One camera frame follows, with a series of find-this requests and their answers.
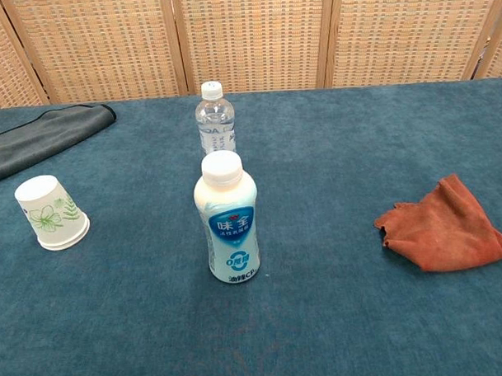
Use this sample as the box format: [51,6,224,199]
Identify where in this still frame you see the white paper cup green flowers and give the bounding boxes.
[13,173,91,248]
[36,220,91,252]

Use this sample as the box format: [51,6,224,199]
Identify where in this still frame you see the white milk drink bottle blue label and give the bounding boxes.
[191,148,263,286]

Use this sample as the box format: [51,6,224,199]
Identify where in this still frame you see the blue carpet table cover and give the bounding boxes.
[0,77,502,376]

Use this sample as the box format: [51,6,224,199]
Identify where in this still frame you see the clear water bottle white cap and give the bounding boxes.
[193,80,237,157]

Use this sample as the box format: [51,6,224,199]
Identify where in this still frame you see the orange rust cloth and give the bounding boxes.
[372,171,502,275]

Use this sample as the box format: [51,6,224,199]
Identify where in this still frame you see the woven rattan folding screen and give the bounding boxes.
[0,0,502,110]

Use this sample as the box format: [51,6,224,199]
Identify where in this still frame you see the grey microfibre cloth black trim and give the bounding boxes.
[0,103,120,186]

